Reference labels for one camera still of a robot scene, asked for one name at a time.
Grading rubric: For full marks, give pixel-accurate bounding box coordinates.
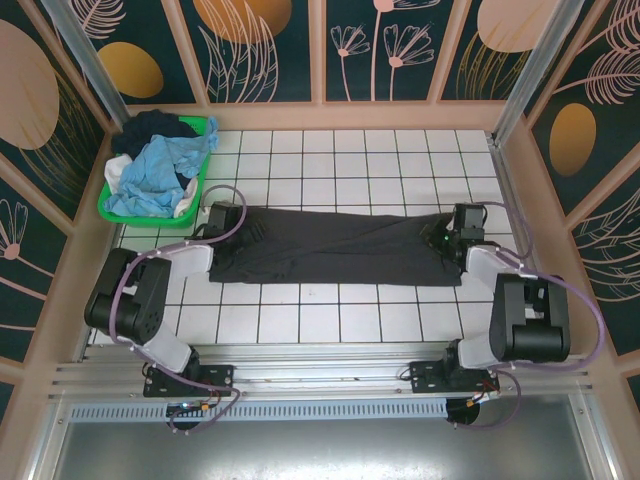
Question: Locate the dark grey t-shirt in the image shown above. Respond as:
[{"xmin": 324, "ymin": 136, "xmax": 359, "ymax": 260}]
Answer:
[{"xmin": 207, "ymin": 205, "xmax": 464, "ymax": 288}]

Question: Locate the green plastic basket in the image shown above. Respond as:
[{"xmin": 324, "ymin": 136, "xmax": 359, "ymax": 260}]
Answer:
[{"xmin": 97, "ymin": 114, "xmax": 214, "ymax": 229}]

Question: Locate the navy blue t-shirt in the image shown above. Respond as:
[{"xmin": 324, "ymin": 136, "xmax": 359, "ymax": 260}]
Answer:
[{"xmin": 112, "ymin": 109, "xmax": 201, "ymax": 181}]

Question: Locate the grey metal shelf plate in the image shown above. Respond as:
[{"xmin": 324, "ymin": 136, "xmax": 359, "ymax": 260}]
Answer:
[{"xmin": 49, "ymin": 419, "xmax": 601, "ymax": 480}]

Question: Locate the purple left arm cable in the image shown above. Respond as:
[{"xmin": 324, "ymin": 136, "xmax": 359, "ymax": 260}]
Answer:
[{"xmin": 110, "ymin": 183, "xmax": 249, "ymax": 436}]

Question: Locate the aluminium side rail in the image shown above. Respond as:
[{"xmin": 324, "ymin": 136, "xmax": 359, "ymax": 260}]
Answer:
[{"xmin": 487, "ymin": 130, "xmax": 566, "ymax": 356}]

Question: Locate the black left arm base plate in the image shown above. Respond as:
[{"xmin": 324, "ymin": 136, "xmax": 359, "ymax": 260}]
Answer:
[{"xmin": 143, "ymin": 364, "xmax": 236, "ymax": 399}]

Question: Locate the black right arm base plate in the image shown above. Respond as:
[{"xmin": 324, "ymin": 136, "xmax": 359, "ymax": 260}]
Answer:
[{"xmin": 408, "ymin": 360, "xmax": 501, "ymax": 396}]

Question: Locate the aluminium corner post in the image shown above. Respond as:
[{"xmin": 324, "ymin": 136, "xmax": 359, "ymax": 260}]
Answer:
[
  {"xmin": 492, "ymin": 0, "xmax": 586, "ymax": 146},
  {"xmin": 39, "ymin": 0, "xmax": 130, "ymax": 132}
]

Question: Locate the aluminium mounting rail frame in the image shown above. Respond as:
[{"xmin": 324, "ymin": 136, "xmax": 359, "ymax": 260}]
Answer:
[{"xmin": 47, "ymin": 342, "xmax": 591, "ymax": 401}]

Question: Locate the small electronics board with wires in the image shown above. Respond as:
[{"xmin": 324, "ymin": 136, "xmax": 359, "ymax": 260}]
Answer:
[{"xmin": 167, "ymin": 399, "xmax": 214, "ymax": 417}]

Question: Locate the slotted grey cable duct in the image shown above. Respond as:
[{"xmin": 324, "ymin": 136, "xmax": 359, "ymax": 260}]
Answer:
[{"xmin": 69, "ymin": 399, "xmax": 449, "ymax": 421}]

